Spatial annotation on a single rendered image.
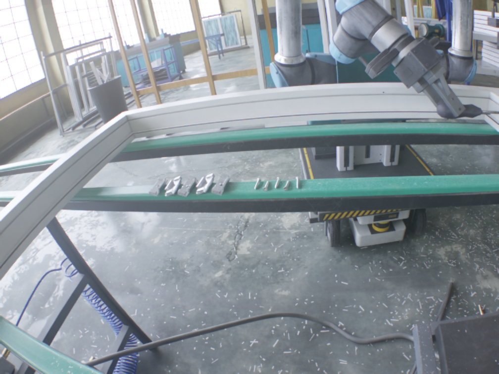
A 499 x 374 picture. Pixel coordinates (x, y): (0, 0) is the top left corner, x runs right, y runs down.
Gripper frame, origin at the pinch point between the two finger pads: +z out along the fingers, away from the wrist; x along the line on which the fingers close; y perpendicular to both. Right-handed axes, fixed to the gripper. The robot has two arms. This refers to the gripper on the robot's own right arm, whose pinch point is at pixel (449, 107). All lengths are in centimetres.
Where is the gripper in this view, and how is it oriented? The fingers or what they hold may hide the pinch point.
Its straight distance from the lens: 61.7
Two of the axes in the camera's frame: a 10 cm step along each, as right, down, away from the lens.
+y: 7.4, -6.2, -2.5
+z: 6.2, 7.8, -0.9
